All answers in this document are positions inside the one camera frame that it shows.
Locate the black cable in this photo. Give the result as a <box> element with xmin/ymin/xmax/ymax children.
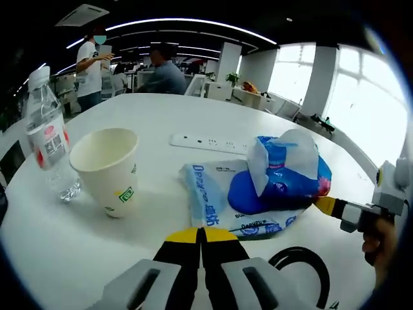
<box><xmin>268</xmin><ymin>246</ymin><xmax>332</xmax><ymax>309</ymax></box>

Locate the green object on far desk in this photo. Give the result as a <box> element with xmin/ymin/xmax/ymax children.
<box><xmin>310</xmin><ymin>114</ymin><xmax>337</xmax><ymax>132</ymax></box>

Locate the light blue wet wipes pack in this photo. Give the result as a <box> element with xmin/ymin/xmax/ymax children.
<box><xmin>178</xmin><ymin>159</ymin><xmax>308</xmax><ymax>242</ymax></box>

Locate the clear plastic water bottle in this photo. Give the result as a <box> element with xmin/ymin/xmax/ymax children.
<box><xmin>25</xmin><ymin>66</ymin><xmax>81</xmax><ymax>203</ymax></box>

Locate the ceiling air conditioner unit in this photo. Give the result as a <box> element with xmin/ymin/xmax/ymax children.
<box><xmin>54</xmin><ymin>3</ymin><xmax>110</xmax><ymax>28</ymax></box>

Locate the white paper cup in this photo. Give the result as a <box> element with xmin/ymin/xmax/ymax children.
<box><xmin>68</xmin><ymin>127</ymin><xmax>140</xmax><ymax>219</ymax></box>

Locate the white office chair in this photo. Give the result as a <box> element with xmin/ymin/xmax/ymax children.
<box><xmin>184</xmin><ymin>74</ymin><xmax>208</xmax><ymax>98</ymax></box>

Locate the person's right hand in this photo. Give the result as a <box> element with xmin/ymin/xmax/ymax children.
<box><xmin>361</xmin><ymin>220</ymin><xmax>399</xmax><ymax>287</ymax></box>

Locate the white power strip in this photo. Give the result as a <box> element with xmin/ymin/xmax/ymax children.
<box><xmin>169</xmin><ymin>132</ymin><xmax>256</xmax><ymax>156</ymax></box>

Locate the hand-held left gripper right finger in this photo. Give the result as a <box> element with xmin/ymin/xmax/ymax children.
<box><xmin>201</xmin><ymin>227</ymin><xmax>323</xmax><ymax>310</ymax></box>

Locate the blue tissue pack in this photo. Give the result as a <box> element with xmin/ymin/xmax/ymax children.
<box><xmin>227</xmin><ymin>129</ymin><xmax>334</xmax><ymax>216</ymax></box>

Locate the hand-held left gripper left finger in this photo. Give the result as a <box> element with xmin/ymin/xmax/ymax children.
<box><xmin>96</xmin><ymin>227</ymin><xmax>204</xmax><ymax>310</ymax></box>

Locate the long ceiling light strip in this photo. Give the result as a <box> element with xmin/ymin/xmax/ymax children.
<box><xmin>66</xmin><ymin>17</ymin><xmax>278</xmax><ymax>50</ymax></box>

